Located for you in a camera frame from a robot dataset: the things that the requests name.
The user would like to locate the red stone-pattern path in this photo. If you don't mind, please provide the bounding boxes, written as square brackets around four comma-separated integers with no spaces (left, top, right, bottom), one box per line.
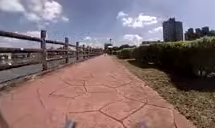
[0,54,196,128]

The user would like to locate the brown wooden railing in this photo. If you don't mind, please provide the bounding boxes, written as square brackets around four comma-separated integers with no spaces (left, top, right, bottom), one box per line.
[0,28,105,88]

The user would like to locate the green trimmed hedge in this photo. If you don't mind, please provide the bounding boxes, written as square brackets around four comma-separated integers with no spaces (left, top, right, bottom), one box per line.
[112,35,215,80]

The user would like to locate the robot's own part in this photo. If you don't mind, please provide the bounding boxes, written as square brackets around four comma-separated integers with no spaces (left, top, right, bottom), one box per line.
[138,120,149,128]
[63,119,76,128]

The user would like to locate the tall grey building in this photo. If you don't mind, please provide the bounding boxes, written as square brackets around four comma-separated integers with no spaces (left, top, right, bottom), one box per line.
[162,17,184,43]

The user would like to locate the grey water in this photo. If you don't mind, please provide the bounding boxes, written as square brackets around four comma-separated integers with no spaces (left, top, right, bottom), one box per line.
[0,53,68,85]

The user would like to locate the dry grass strip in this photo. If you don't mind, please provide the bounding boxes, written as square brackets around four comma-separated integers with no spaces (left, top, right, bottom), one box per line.
[112,55,215,128]

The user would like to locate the dark low buildings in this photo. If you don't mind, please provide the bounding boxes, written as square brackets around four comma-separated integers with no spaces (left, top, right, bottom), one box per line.
[184,26,215,42]

